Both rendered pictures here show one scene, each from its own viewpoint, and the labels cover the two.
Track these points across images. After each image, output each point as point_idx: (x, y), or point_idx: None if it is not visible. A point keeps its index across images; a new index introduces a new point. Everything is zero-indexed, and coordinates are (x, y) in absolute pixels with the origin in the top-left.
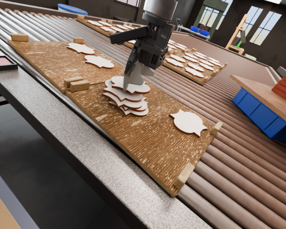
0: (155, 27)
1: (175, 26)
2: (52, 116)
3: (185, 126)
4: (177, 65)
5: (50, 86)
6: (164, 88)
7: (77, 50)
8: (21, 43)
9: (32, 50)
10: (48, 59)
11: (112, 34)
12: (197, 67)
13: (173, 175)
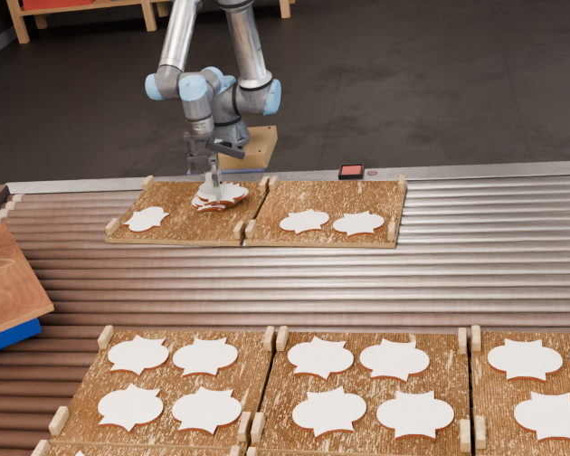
0: (203, 140)
1: (184, 136)
2: (257, 176)
3: (149, 211)
4: (193, 345)
5: None
6: (192, 259)
7: (349, 214)
8: (393, 185)
9: (368, 187)
10: (337, 190)
11: (241, 146)
12: (122, 408)
13: (155, 185)
